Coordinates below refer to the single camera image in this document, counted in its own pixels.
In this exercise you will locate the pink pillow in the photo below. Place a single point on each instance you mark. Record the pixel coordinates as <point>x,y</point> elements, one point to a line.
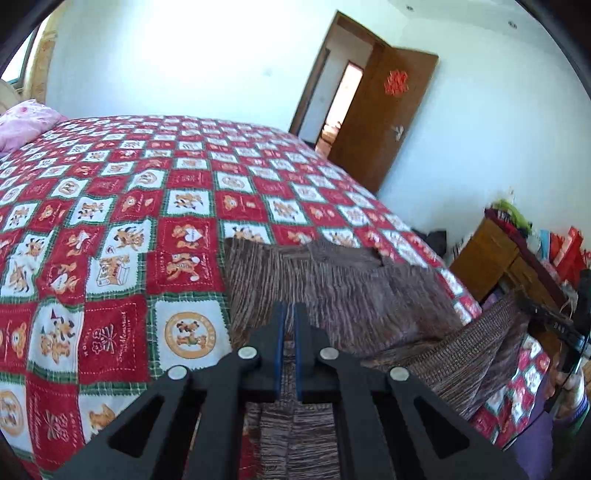
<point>25,124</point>

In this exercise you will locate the brown wooden door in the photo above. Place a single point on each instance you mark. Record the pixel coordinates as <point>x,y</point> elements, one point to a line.
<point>383,124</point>

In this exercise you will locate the red checkered printed quilt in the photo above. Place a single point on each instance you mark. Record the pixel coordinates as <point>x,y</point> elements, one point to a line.
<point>138,207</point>

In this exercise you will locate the green cloth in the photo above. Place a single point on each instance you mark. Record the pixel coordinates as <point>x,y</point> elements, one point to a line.
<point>510,211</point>

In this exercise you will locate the red paper door decoration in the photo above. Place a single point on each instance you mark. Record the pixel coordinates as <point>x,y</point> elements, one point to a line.
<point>398,83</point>

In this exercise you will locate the black bag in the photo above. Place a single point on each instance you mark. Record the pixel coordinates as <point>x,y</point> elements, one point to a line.
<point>436,244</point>

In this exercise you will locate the red gift bags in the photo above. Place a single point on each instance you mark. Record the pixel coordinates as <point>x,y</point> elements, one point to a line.
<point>570,251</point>

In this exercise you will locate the person's right hand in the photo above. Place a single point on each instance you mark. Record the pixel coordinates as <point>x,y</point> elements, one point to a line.
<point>579,385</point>

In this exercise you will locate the brown door frame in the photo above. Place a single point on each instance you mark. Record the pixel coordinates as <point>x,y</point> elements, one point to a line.
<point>318,69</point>

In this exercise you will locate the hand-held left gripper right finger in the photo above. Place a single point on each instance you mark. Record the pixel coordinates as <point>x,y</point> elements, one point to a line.
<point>298,350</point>

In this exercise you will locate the yellow curtain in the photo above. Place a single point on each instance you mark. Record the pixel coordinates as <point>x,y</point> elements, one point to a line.
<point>41,64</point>

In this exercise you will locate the cream wooden headboard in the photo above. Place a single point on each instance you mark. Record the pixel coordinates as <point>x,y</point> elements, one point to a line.
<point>7,94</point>

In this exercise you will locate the brown wooden desk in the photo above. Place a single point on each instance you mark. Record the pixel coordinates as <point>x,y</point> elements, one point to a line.
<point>489,258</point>

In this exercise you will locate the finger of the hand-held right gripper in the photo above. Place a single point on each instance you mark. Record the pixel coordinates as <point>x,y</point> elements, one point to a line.
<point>549,318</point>

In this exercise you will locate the window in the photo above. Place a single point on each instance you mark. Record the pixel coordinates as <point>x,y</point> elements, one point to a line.
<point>21,64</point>

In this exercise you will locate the dark red cloth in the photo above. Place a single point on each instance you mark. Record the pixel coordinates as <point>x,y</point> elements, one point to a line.
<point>503,221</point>

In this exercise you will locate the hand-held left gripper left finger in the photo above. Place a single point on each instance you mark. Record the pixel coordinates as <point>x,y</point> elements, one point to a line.
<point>278,350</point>

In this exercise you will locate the brown knit sweater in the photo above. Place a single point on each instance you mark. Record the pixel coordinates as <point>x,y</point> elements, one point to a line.
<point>351,295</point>

